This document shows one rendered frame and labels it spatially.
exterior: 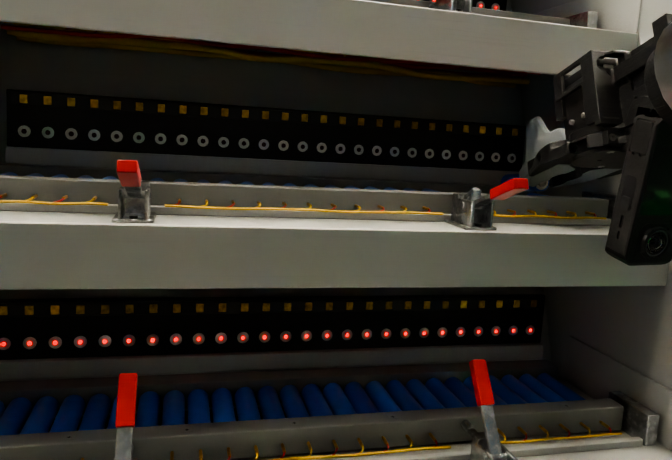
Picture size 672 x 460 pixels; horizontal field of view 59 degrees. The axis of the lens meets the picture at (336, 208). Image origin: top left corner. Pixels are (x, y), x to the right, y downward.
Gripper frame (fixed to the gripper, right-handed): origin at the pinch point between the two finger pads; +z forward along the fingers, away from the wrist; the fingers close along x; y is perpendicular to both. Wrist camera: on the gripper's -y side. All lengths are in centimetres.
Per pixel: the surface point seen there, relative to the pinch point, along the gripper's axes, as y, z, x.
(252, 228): -6.7, -8.7, 29.5
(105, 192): -3.3, -4.1, 40.1
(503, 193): -4.5, -12.6, 11.6
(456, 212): -4.5, -5.7, 12.1
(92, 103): 7.9, 6.4, 43.2
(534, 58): 9.8, -6.9, 3.9
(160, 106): 8.1, 6.5, 36.9
